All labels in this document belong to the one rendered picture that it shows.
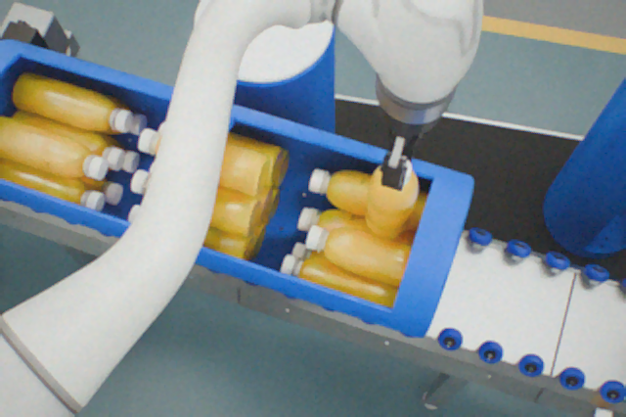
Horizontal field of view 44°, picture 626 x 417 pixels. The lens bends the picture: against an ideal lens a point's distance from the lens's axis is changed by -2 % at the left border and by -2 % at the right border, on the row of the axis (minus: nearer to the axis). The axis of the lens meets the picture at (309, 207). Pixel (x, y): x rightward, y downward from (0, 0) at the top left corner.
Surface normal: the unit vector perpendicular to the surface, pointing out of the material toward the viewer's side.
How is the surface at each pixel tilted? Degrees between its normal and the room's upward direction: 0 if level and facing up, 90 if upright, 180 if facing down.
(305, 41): 0
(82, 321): 24
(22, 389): 28
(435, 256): 20
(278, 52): 0
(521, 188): 0
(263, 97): 90
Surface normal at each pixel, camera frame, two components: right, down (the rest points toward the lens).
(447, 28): 0.19, 0.76
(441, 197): 0.08, -0.62
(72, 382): 0.72, 0.16
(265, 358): -0.03, -0.35
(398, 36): -0.62, 0.64
